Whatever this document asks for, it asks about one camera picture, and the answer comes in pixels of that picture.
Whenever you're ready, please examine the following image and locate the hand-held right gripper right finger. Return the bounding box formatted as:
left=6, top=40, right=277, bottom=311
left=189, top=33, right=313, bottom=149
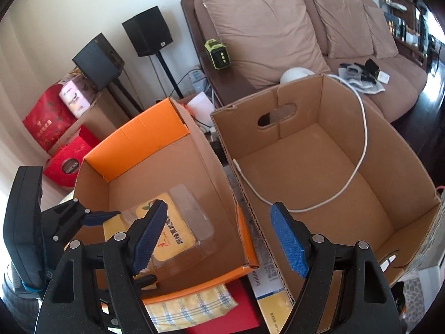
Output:
left=270, top=202, right=407, bottom=334

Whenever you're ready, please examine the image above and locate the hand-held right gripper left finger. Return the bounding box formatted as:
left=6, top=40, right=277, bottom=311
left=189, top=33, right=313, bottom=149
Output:
left=35, top=200, right=169, bottom=334

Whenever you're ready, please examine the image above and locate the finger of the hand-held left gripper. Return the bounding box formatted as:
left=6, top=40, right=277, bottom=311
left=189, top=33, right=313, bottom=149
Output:
left=134, top=274, right=157, bottom=290
left=41, top=198, right=122, bottom=247

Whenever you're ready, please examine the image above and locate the orange cardboard box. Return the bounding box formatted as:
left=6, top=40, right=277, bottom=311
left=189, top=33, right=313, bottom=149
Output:
left=74, top=97, right=259, bottom=305

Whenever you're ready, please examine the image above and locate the white yellow printed booklet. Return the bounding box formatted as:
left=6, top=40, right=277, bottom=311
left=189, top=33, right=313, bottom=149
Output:
left=248, top=264, right=296, bottom=334

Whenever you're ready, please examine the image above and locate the yellow checked tablecloth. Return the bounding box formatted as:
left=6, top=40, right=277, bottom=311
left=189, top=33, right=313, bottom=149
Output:
left=144, top=283, right=239, bottom=333

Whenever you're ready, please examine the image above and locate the red chocolate gift bag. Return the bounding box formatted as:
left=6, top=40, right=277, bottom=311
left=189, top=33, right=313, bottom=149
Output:
left=43, top=127, right=101, bottom=192

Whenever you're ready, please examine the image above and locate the red folder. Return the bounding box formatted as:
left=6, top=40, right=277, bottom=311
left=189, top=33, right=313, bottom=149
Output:
left=184, top=280, right=265, bottom=334

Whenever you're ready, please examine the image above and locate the brown cardboard box with handholes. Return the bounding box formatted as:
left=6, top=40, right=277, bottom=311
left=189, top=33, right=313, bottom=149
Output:
left=210, top=74, right=442, bottom=333

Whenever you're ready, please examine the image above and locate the plain brown cardboard carton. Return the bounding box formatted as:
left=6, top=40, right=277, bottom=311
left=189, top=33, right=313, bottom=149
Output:
left=49, top=90, right=140, bottom=157

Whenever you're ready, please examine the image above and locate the red gift box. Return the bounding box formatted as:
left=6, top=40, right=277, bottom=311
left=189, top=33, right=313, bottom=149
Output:
left=23, top=85, right=79, bottom=152

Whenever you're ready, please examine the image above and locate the pink white tissue pack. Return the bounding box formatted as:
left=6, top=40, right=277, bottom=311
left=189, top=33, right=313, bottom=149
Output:
left=58, top=77, right=98, bottom=119

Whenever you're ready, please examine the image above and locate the black speaker stand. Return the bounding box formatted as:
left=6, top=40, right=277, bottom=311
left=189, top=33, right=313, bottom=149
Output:
left=155, top=51, right=184, bottom=100
left=108, top=77, right=143, bottom=114

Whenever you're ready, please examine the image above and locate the white paper sheet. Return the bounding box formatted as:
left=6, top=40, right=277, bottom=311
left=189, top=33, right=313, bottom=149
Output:
left=188, top=92, right=214, bottom=126

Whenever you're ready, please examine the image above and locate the black speaker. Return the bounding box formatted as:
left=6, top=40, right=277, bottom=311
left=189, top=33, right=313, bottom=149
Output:
left=72, top=33, right=125, bottom=92
left=122, top=6, right=173, bottom=58

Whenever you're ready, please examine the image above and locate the light blue box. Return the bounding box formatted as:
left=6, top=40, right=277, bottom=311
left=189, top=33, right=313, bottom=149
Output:
left=191, top=70, right=206, bottom=93

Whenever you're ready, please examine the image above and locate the white round lamp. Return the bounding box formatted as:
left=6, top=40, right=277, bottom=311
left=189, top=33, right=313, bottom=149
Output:
left=280, top=68, right=315, bottom=85

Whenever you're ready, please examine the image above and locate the brown sofa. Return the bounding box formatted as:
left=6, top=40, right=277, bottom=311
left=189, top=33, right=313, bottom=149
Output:
left=181, top=0, right=428, bottom=124

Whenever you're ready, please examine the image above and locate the green portable power station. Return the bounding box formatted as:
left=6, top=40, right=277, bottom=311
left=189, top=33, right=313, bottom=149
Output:
left=204, top=39, right=232, bottom=69

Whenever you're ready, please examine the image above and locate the black box-shaped device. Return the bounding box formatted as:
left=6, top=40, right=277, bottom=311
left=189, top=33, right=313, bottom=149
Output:
left=363, top=59, right=380, bottom=77

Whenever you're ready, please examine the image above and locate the large beige cushion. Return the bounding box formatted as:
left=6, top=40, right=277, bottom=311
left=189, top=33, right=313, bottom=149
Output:
left=200, top=0, right=331, bottom=89

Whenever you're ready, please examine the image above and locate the medium beige cushion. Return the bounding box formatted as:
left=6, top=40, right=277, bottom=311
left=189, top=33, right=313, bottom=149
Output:
left=311, top=0, right=378, bottom=60

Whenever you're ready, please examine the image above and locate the small beige cushion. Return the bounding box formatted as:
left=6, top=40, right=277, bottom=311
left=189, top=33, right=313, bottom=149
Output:
left=363, top=4, right=400, bottom=60

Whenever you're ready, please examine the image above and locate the dark wooden shelf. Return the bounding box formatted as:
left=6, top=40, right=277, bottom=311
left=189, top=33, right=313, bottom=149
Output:
left=379, top=0, right=442, bottom=73

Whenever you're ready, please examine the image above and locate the white cable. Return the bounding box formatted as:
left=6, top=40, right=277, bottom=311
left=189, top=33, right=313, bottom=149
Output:
left=234, top=74, right=368, bottom=213

